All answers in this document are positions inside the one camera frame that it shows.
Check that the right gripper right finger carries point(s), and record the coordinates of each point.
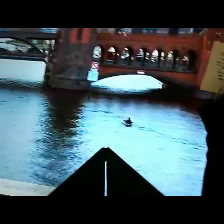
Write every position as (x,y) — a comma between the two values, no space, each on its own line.
(128,181)

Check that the black garment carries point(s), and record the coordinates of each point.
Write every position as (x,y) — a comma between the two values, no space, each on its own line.
(214,146)

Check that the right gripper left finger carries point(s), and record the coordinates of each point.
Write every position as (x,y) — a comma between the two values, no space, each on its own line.
(88,181)

